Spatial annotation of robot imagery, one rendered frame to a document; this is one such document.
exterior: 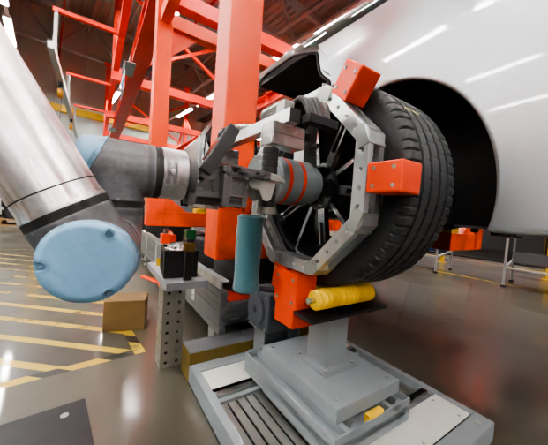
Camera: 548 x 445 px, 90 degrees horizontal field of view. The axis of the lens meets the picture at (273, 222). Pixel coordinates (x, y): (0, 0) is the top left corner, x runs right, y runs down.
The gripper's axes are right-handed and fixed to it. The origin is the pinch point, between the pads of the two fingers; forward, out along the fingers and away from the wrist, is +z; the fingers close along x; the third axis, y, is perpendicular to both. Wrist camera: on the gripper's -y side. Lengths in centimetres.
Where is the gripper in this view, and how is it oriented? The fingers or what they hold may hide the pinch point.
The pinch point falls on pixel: (274, 178)
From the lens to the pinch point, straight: 62.4
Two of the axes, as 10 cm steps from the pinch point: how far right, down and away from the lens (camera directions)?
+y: -0.7, 10.0, 0.4
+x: 5.5, 0.7, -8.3
